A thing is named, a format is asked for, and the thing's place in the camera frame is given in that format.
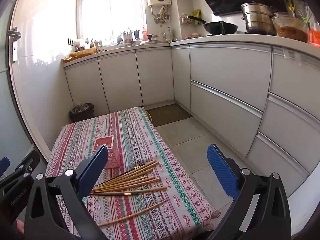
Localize kitchen window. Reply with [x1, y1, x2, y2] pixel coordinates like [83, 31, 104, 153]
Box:
[76, 0, 148, 45]

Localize person's left hand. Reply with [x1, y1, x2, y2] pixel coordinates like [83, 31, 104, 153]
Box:
[14, 219, 25, 235]

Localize yellow green bag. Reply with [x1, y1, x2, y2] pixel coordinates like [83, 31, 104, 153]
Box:
[192, 9, 202, 25]

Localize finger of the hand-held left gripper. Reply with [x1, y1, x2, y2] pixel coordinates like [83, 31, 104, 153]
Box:
[0, 151, 40, 189]
[0, 156, 10, 178]

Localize stainless steel steamer pot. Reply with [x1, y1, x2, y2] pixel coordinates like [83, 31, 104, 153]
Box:
[240, 2, 277, 35]

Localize brown floor mat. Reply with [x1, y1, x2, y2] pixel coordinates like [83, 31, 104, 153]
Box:
[146, 104, 193, 128]

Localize glass bowl with food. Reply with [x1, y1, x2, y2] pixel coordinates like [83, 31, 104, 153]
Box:
[271, 12, 309, 43]

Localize pink mesh chopstick holder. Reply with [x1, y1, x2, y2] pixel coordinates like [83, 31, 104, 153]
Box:
[91, 135, 122, 169]

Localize striped patterned tablecloth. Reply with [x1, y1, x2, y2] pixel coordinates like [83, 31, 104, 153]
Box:
[45, 106, 222, 240]

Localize bunch of wooden chopsticks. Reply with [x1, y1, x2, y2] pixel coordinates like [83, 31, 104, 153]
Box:
[89, 159, 167, 197]

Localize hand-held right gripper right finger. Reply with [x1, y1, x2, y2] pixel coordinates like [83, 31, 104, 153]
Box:
[206, 144, 292, 240]

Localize light wooden chopstick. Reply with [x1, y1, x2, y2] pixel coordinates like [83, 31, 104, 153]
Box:
[98, 200, 167, 227]

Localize metal wall rack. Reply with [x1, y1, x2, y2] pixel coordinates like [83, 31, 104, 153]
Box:
[179, 12, 194, 27]

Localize dark trash bin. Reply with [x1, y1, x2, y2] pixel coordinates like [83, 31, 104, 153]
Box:
[69, 101, 95, 123]

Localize metal door handle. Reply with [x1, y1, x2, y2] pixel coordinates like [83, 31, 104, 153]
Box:
[7, 27, 19, 63]

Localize black wok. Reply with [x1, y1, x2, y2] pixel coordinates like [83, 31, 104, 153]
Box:
[187, 15, 238, 36]

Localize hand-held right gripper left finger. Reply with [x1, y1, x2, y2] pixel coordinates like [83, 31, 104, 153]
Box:
[24, 144, 110, 240]

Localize frosted glass door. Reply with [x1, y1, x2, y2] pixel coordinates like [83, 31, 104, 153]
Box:
[0, 0, 50, 160]

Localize green kitchen utensils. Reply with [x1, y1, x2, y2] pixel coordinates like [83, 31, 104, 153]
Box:
[286, 0, 313, 25]

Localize white kitchen countertop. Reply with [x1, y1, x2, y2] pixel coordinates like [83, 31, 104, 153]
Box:
[62, 34, 320, 67]

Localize orange plastic container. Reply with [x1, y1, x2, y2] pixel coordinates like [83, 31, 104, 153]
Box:
[307, 29, 320, 48]

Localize yellowish flat basket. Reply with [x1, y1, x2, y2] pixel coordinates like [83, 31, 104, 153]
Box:
[62, 46, 98, 63]

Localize row of windowsill jars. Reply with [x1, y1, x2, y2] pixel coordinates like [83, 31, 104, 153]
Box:
[74, 26, 165, 49]

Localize row of white base cabinets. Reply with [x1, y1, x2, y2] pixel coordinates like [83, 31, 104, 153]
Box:
[63, 42, 320, 198]

